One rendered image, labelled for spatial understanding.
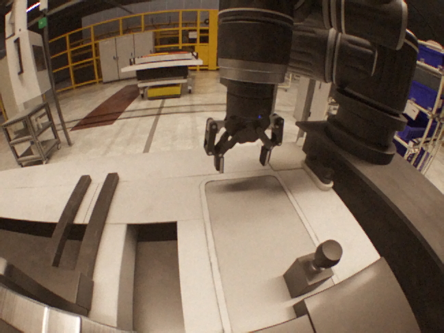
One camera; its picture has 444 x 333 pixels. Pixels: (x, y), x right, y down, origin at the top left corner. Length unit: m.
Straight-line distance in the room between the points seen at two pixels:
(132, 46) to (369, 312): 8.58
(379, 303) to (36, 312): 0.36
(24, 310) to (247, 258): 0.28
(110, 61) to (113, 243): 8.61
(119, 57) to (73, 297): 8.56
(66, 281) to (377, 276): 0.44
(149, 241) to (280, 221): 0.26
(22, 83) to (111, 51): 6.60
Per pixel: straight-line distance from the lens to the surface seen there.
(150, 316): 0.35
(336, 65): 0.51
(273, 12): 0.25
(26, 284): 0.22
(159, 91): 4.25
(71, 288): 0.29
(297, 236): 0.33
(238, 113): 0.28
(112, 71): 8.81
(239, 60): 0.24
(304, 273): 0.24
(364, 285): 0.31
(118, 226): 0.36
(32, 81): 2.49
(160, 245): 0.39
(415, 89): 2.01
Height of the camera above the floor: 1.10
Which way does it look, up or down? 37 degrees down
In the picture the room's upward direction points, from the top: 2 degrees clockwise
